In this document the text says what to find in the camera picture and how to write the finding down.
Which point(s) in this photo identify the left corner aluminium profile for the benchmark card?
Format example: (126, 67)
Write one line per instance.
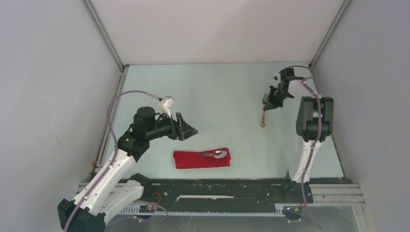
(98, 23)

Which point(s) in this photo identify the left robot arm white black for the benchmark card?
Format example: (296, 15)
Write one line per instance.
(96, 204)

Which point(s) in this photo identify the aluminium frame rail front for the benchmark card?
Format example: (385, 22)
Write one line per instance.
(326, 192)

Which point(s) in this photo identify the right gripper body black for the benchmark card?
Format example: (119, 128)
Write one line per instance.
(284, 93)

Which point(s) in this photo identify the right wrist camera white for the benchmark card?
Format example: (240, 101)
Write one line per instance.
(277, 77)

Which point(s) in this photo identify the red cloth napkin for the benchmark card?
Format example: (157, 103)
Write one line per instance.
(194, 160)

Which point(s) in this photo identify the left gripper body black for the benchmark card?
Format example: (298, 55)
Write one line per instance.
(164, 127)

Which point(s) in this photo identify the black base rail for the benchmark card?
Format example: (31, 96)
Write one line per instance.
(238, 196)

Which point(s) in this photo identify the gold fork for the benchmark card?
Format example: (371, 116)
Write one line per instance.
(264, 112)

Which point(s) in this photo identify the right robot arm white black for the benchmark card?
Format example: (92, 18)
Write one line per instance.
(314, 122)

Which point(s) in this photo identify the right corner aluminium profile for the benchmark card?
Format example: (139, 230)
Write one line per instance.
(327, 38)

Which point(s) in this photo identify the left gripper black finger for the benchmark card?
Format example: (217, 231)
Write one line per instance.
(185, 131)
(181, 123)

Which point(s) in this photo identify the corner aluminium profile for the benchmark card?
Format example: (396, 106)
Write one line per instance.
(98, 23)
(327, 38)

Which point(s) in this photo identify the silver spoon blue handle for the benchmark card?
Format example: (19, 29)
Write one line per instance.
(218, 154)

